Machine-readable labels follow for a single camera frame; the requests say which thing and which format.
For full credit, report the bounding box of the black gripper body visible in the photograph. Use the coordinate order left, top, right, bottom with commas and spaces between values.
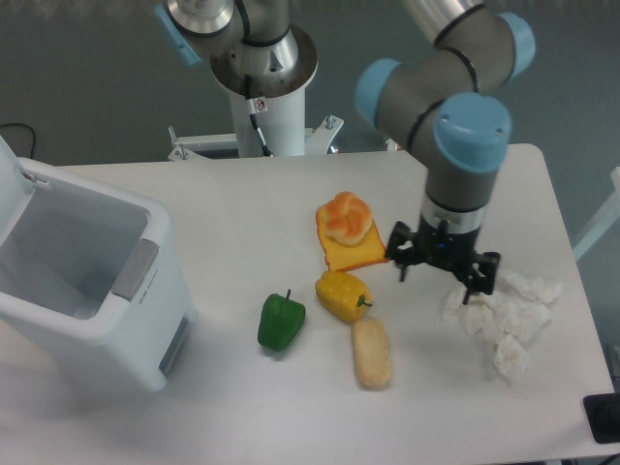
413, 217, 480, 281

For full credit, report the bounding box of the white trash can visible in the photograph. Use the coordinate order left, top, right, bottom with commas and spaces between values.
1, 145, 197, 396

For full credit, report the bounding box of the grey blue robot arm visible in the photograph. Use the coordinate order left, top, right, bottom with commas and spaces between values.
156, 1, 536, 295

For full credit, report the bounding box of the black device at corner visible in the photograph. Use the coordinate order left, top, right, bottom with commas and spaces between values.
582, 392, 619, 444

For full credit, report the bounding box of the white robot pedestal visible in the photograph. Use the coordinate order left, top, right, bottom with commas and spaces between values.
169, 24, 344, 160

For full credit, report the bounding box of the yellow bell pepper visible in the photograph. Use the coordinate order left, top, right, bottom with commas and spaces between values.
315, 270, 373, 325

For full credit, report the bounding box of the green bell pepper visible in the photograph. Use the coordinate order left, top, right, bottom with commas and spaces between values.
258, 290, 306, 353

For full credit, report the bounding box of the yellow toast slice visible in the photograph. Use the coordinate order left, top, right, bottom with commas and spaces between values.
315, 205, 387, 271

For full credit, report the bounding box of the round knotted bread roll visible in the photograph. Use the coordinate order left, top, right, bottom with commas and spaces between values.
319, 191, 373, 246

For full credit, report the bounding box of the black cable on pedestal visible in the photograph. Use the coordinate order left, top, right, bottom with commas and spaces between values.
243, 75, 275, 158

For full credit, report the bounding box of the oblong bread loaf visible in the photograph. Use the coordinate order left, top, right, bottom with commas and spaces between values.
352, 319, 391, 389

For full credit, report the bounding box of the black floor cable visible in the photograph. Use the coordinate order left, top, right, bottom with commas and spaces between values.
0, 122, 38, 151

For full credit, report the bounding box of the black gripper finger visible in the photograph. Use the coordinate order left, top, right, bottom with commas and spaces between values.
386, 221, 421, 282
462, 252, 501, 305

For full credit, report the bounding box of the white frame at right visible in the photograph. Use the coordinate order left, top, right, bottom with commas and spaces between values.
573, 167, 619, 262

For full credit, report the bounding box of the crumpled white tissue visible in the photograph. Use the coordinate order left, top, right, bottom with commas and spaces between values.
442, 268, 563, 385

